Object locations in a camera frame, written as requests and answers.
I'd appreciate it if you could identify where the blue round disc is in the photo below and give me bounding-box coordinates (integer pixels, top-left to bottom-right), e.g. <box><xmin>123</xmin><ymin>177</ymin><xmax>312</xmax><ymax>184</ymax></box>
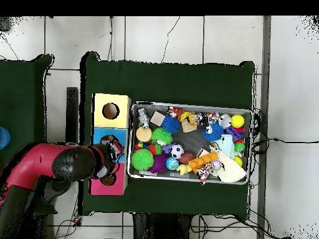
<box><xmin>0</xmin><ymin>126</ymin><xmax>11</xmax><ymax>151</ymax></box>

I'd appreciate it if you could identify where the dark green table cloth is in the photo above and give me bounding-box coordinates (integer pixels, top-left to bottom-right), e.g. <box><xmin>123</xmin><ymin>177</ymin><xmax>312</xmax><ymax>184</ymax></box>
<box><xmin>79</xmin><ymin>51</ymin><xmax>257</xmax><ymax>221</ymax></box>
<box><xmin>0</xmin><ymin>54</ymin><xmax>57</xmax><ymax>170</ymax></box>

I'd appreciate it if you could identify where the plain yellow ball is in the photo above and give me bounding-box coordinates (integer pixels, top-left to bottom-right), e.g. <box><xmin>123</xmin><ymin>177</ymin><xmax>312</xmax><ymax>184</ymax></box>
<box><xmin>231</xmin><ymin>114</ymin><xmax>246</xmax><ymax>129</ymax></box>

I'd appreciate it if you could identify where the purple spiky ball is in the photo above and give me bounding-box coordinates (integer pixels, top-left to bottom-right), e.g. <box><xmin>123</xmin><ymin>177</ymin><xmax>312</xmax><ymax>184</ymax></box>
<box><xmin>150</xmin><ymin>153</ymin><xmax>169</xmax><ymax>175</ymax></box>

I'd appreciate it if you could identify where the toy hamburger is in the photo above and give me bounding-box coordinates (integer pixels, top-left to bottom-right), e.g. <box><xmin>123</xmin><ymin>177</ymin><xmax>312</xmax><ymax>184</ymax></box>
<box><xmin>136</xmin><ymin>126</ymin><xmax>153</xmax><ymax>143</ymax></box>

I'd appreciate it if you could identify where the light teal knitted cloth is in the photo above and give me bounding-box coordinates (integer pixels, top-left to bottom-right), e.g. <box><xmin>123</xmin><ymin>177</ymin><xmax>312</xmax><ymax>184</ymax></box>
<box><xmin>216</xmin><ymin>134</ymin><xmax>236</xmax><ymax>160</ymax></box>

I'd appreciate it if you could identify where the small wooden block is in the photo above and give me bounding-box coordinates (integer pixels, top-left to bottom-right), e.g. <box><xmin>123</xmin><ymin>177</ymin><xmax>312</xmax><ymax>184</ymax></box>
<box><xmin>150</xmin><ymin>110</ymin><xmax>166</xmax><ymax>128</ymax></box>
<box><xmin>181</xmin><ymin>116</ymin><xmax>198</xmax><ymax>134</ymax></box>

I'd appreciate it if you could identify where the black and white soccer ball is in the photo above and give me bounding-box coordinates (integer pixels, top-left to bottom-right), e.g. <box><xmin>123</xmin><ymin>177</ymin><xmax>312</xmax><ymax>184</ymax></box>
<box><xmin>169</xmin><ymin>144</ymin><xmax>185</xmax><ymax>160</ymax></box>

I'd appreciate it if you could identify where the green spiky ball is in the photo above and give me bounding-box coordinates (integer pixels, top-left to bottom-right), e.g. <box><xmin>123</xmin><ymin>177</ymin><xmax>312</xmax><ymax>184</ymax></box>
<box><xmin>151</xmin><ymin>127</ymin><xmax>174</xmax><ymax>146</ymax></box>

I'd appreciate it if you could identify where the green furry ball with eyes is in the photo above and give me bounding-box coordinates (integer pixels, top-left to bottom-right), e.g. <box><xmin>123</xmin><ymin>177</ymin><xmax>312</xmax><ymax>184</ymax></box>
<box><xmin>131</xmin><ymin>148</ymin><xmax>155</xmax><ymax>172</ymax></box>

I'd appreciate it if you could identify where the wooden box with three holes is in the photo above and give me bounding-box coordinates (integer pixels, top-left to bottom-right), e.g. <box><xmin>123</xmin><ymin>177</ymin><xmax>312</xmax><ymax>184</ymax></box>
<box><xmin>89</xmin><ymin>92</ymin><xmax>133</xmax><ymax>196</ymax></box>

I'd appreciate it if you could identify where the cream knitted cloth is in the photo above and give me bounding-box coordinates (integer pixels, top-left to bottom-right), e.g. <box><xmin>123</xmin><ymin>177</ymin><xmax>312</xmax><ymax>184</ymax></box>
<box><xmin>215</xmin><ymin>151</ymin><xmax>247</xmax><ymax>184</ymax></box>

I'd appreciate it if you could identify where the globe print ball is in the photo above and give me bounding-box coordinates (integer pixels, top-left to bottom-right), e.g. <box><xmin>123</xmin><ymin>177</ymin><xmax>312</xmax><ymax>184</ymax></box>
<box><xmin>166</xmin><ymin>156</ymin><xmax>180</xmax><ymax>171</ymax></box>

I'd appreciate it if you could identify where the silver toy robot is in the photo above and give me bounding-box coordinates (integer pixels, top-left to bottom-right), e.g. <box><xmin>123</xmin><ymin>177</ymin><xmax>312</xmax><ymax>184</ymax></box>
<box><xmin>136</xmin><ymin>107</ymin><xmax>150</xmax><ymax>129</ymax></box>

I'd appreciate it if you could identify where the orange toy building block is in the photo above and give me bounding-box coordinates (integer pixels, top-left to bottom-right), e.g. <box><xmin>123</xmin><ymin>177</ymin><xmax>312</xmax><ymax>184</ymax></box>
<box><xmin>188</xmin><ymin>151</ymin><xmax>219</xmax><ymax>174</ymax></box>

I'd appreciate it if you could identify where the shallow clear mesh bin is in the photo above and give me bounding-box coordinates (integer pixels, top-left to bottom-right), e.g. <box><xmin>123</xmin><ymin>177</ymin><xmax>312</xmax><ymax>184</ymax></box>
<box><xmin>129</xmin><ymin>101</ymin><xmax>253</xmax><ymax>186</ymax></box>

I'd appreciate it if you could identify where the blue spiky ball with eyes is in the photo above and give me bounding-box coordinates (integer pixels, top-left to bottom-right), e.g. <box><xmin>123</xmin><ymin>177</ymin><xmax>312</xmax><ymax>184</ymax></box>
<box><xmin>203</xmin><ymin>122</ymin><xmax>226</xmax><ymax>144</ymax></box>

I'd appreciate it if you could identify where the black cable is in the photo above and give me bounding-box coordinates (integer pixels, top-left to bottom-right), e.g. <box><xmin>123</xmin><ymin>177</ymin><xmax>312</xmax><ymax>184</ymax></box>
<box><xmin>251</xmin><ymin>136</ymin><xmax>319</xmax><ymax>150</ymax></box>

